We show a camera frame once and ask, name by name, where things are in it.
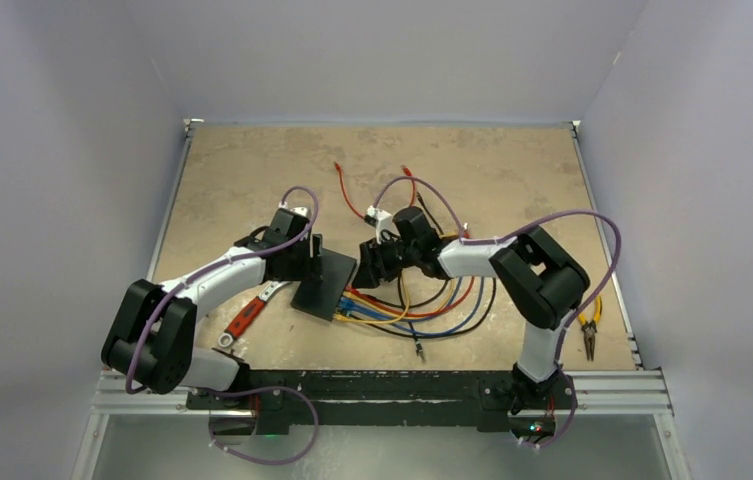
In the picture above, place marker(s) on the yellow handled pliers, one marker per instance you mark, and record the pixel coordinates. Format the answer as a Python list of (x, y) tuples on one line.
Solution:
[(589, 328)]

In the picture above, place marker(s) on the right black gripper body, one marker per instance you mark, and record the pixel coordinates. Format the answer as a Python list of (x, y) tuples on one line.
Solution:
[(396, 257)]

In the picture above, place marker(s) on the red handled adjustable wrench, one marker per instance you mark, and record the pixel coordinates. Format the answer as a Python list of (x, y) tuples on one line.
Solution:
[(247, 315)]

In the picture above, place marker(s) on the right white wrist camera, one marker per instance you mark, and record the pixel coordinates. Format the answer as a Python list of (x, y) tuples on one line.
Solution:
[(379, 219)]

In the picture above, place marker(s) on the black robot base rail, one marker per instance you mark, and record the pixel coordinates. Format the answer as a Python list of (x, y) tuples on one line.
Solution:
[(489, 401)]

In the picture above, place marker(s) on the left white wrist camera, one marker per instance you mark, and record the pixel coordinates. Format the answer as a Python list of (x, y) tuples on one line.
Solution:
[(302, 211)]

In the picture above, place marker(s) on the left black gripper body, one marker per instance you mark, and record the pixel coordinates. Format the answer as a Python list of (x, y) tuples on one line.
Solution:
[(299, 256)]

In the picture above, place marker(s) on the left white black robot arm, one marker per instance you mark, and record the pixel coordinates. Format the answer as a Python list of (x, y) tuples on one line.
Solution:
[(152, 338)]

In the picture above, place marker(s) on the black network switch box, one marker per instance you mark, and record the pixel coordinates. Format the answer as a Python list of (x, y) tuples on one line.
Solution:
[(320, 298)]

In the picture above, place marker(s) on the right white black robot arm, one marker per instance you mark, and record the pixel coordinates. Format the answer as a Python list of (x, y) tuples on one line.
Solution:
[(544, 282)]

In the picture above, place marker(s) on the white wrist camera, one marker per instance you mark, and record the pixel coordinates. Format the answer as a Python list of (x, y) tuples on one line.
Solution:
[(302, 211), (379, 219)]

